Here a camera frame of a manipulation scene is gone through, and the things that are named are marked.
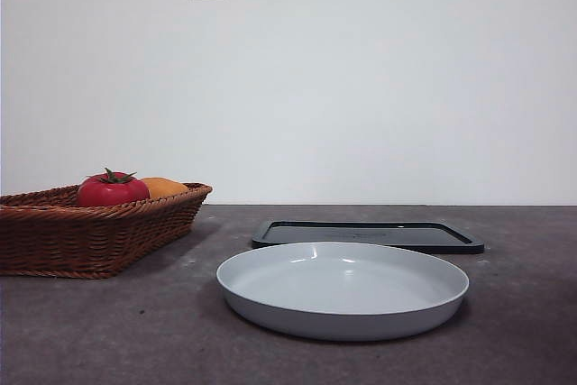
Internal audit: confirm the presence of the red tomato with green stem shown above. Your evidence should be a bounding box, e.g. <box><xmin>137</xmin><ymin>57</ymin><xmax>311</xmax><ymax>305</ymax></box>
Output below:
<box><xmin>76</xmin><ymin>167</ymin><xmax>151</xmax><ymax>207</ymax></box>

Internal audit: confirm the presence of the black rectangular tray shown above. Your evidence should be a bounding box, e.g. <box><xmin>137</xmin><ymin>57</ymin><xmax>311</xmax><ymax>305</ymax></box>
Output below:
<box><xmin>251</xmin><ymin>220</ymin><xmax>486</xmax><ymax>255</ymax></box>

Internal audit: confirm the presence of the orange bread roll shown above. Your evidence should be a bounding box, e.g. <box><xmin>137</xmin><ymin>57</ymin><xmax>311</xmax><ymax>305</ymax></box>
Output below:
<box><xmin>140</xmin><ymin>177</ymin><xmax>189</xmax><ymax>200</ymax></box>

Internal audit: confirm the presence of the grey round plate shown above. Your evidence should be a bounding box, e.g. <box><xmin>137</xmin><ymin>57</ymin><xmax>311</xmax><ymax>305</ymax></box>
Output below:
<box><xmin>215</xmin><ymin>241</ymin><xmax>471</xmax><ymax>342</ymax></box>

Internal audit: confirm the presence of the brown wicker basket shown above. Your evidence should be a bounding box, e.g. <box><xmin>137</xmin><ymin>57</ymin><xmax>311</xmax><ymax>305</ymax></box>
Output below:
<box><xmin>0</xmin><ymin>182</ymin><xmax>214</xmax><ymax>279</ymax></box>

